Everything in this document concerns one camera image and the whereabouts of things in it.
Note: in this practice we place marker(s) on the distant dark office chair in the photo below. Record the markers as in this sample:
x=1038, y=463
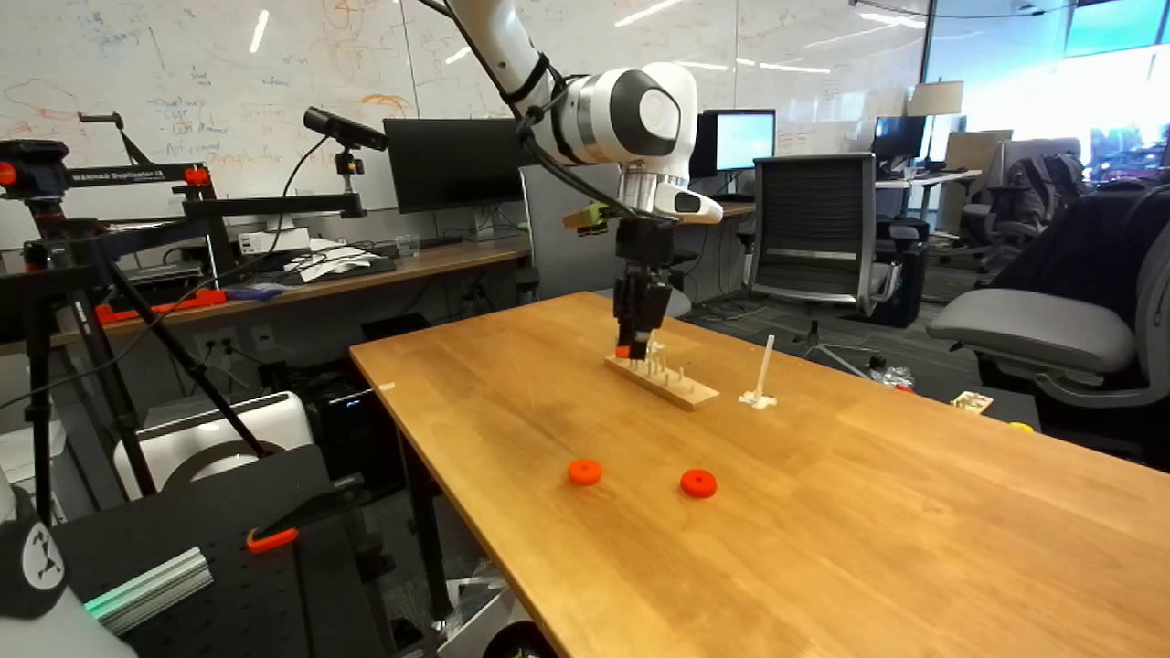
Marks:
x=1026, y=196

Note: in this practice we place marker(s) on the long wooden desk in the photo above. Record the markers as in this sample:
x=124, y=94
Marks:
x=425, y=261

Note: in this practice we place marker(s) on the lit white screen monitor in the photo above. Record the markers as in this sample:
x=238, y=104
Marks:
x=745, y=139

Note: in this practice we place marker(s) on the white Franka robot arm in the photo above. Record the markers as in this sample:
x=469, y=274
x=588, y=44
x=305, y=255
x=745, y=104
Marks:
x=610, y=114

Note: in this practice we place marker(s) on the flat orange red item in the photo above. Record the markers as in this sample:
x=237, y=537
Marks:
x=159, y=305

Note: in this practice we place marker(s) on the black draped cloth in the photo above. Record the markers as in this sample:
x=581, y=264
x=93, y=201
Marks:
x=1073, y=257

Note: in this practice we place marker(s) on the large black monitor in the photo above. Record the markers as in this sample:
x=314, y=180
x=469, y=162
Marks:
x=441, y=164

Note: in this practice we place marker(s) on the black mesh office chair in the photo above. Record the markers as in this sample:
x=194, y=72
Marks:
x=810, y=223

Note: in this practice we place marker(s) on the white papers pile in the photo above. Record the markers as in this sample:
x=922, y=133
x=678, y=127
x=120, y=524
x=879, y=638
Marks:
x=331, y=261

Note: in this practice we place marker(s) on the white equipment box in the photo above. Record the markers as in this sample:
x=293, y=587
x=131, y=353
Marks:
x=215, y=433

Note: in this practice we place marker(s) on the small pale box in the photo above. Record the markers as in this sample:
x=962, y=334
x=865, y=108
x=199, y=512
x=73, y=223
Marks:
x=970, y=398

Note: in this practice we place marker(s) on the black stereo camera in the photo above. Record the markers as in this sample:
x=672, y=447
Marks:
x=342, y=127

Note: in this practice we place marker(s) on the black table leg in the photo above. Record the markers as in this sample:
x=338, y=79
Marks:
x=425, y=534

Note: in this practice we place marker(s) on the black cap white logo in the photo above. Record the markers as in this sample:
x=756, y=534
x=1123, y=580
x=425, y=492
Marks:
x=26, y=569

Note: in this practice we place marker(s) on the orange disc with hole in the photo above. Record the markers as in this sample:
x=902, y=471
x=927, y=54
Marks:
x=588, y=471
x=701, y=484
x=619, y=353

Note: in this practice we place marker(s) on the small distant black monitor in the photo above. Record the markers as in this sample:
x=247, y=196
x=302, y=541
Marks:
x=896, y=138

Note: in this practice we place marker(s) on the white single peg stand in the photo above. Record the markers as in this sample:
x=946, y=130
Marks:
x=759, y=398

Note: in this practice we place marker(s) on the small white red toy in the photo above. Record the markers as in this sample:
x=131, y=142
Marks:
x=896, y=374

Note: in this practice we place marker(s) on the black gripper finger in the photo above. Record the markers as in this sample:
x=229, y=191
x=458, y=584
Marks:
x=655, y=323
x=629, y=323

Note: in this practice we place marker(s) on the gray office chair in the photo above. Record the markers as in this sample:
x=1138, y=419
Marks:
x=1038, y=331
x=562, y=261

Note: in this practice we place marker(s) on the beige lamp shade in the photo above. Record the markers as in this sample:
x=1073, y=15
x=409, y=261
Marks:
x=937, y=100

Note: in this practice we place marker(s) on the silver metal tube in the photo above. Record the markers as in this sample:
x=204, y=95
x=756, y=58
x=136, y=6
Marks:
x=149, y=588

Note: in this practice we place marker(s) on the black camera tripod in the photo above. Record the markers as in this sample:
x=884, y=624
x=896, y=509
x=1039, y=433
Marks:
x=75, y=261

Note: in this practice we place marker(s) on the wooden peg board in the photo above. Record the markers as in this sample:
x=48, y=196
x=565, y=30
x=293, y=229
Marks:
x=681, y=389

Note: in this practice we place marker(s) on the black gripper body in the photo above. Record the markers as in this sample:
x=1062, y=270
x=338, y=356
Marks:
x=644, y=251

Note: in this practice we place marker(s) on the distant office desk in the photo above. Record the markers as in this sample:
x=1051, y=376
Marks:
x=927, y=180

